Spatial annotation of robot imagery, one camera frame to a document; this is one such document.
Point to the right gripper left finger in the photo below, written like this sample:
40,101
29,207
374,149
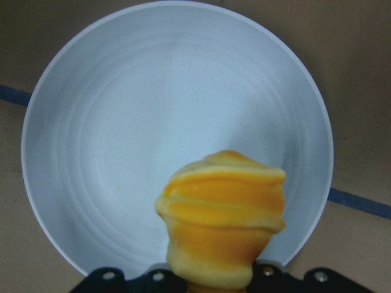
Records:
157,278

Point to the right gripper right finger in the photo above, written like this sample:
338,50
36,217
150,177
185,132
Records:
271,277

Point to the striped orange bread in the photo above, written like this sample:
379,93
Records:
220,213

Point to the blue plate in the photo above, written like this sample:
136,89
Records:
147,90

